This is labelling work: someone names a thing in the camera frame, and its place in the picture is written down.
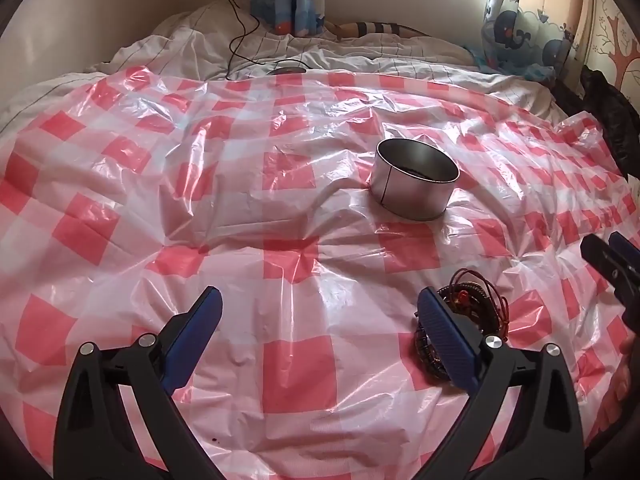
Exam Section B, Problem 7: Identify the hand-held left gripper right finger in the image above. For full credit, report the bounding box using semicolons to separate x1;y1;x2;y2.
415;286;586;480

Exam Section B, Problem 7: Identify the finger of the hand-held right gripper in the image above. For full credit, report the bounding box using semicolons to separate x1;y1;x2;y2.
607;232;640;281
580;234;640;318

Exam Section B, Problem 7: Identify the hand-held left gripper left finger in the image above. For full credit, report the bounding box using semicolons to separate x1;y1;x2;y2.
52;286;223;480

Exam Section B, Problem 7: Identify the dark beaded red cord necklace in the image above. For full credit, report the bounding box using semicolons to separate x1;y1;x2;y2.
412;267;511;378

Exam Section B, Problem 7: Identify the round metal tin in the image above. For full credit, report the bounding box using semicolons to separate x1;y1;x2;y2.
367;137;461;222

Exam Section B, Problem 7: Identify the person's right hand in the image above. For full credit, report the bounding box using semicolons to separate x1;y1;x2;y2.
597;332;640;461

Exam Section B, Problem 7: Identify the black garment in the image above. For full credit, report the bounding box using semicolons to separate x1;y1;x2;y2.
552;65;640;176

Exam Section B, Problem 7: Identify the red checkered plastic sheet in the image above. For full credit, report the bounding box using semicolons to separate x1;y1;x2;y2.
0;65;640;480

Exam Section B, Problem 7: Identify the pale whale print curtain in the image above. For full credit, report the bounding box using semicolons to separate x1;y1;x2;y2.
480;0;581;81

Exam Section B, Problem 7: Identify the striped plush toy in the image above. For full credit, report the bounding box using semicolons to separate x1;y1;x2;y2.
325;20;431;42

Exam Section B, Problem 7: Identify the pink tree wall sticker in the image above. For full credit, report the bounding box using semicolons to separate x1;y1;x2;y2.
580;0;640;93

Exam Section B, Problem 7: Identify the black cable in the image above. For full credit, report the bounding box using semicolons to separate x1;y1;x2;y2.
216;0;308;82

